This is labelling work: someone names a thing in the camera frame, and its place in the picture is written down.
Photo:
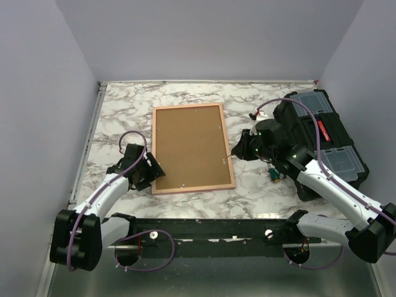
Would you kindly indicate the aluminium extrusion rail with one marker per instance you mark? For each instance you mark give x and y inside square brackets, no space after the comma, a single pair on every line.
[334,242]

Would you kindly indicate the pink picture frame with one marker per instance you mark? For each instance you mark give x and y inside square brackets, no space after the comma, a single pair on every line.
[190,143]

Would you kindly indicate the black plastic toolbox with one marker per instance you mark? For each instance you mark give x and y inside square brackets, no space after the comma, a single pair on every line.
[338,151]

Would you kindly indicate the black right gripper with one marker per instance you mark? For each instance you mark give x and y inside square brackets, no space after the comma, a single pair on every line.
[241,150]

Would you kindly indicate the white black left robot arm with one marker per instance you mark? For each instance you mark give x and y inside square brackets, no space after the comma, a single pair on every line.
[82,233]

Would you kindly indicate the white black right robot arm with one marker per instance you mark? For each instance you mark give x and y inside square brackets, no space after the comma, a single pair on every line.
[369,226]

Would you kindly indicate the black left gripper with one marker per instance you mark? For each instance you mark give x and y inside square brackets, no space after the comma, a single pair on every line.
[154,172]

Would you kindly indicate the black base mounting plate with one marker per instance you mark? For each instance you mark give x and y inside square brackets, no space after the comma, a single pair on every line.
[159,238]

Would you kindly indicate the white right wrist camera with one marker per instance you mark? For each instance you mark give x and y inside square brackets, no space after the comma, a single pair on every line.
[258,116]

